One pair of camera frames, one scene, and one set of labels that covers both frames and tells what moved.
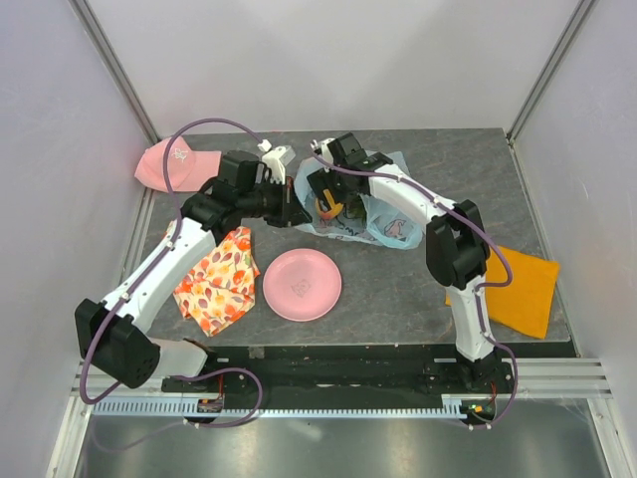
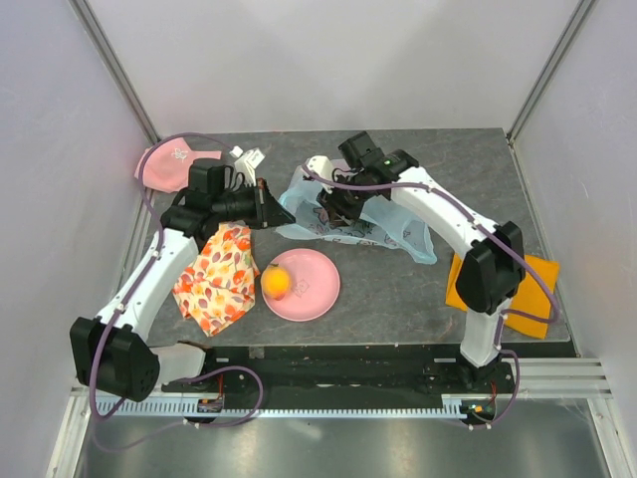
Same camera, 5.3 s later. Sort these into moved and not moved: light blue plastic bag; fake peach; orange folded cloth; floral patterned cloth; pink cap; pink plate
Moved: light blue plastic bag; fake peach
Not moved: pink plate; orange folded cloth; pink cap; floral patterned cloth
